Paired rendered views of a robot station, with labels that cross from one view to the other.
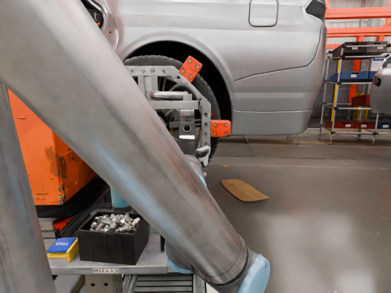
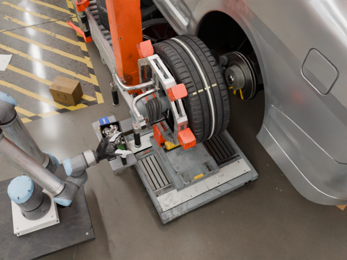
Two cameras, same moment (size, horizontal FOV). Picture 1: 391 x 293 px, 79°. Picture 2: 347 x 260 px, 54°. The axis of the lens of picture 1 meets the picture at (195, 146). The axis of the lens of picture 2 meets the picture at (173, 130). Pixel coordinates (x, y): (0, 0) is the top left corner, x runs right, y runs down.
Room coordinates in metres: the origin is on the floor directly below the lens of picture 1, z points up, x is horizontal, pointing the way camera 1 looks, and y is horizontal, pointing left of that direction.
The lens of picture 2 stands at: (0.53, -1.01, 2.47)
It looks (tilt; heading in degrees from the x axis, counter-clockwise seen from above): 56 degrees down; 62
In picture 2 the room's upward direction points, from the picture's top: 2 degrees clockwise
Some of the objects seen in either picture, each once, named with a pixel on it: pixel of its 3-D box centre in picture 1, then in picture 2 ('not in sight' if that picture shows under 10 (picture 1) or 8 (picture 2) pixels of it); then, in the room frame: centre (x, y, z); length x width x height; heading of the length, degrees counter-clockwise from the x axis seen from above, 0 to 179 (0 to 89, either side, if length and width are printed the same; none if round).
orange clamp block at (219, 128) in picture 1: (219, 128); (186, 139); (1.09, -0.11, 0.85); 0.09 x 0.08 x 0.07; 91
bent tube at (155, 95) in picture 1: (169, 86); (148, 99); (0.96, 0.10, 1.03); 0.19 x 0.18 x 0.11; 1
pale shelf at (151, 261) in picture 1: (110, 253); (113, 142); (0.76, 0.31, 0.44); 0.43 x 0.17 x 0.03; 91
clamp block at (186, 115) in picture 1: (187, 115); (141, 125); (0.87, 0.03, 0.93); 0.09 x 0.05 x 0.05; 1
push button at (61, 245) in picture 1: (62, 246); (104, 122); (0.75, 0.48, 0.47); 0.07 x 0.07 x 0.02; 1
